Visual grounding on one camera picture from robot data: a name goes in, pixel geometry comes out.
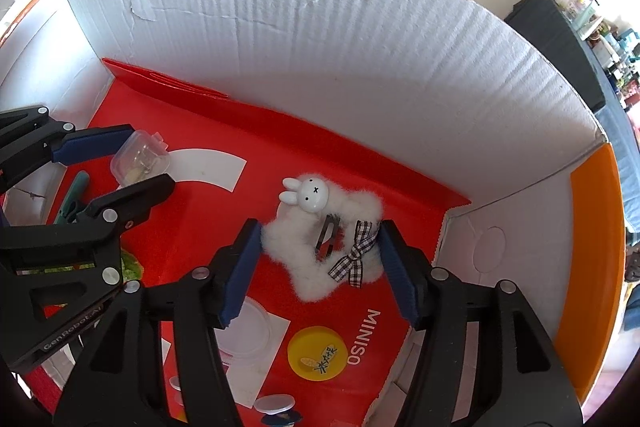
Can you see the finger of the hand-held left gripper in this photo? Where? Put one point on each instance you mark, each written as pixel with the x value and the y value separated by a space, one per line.
pixel 145 194
pixel 95 142

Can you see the dark blue toy figure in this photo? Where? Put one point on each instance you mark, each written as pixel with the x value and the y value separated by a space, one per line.
pixel 275 403

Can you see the red woven mat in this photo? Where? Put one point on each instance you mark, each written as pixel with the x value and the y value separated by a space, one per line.
pixel 45 387

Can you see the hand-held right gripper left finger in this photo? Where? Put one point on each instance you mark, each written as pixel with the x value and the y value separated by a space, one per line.
pixel 242 277

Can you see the orange and white cardboard box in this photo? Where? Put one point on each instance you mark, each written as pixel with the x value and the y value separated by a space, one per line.
pixel 350 32

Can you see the yellow round tin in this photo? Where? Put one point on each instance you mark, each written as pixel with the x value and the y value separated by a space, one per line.
pixel 310 347

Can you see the clear round plastic container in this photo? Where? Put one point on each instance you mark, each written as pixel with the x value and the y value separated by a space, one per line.
pixel 250 332

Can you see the clear square plastic box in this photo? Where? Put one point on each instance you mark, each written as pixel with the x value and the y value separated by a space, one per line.
pixel 137 157

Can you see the white fluffy rabbit hair clip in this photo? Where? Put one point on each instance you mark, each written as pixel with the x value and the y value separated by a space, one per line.
pixel 300 247

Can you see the teal plastic clip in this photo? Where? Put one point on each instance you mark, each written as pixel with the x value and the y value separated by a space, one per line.
pixel 77 189

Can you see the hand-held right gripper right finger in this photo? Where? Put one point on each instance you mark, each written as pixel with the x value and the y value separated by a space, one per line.
pixel 400 277

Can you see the green yarn ball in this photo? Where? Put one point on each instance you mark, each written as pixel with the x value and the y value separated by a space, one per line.
pixel 131 267

